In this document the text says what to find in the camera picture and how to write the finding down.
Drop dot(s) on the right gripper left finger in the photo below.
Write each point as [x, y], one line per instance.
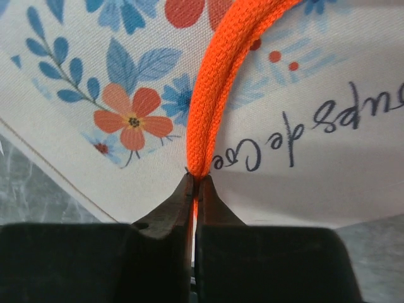
[146, 261]

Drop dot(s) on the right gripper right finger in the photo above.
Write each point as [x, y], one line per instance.
[235, 262]

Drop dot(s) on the floral canvas tote bag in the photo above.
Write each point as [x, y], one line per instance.
[99, 92]

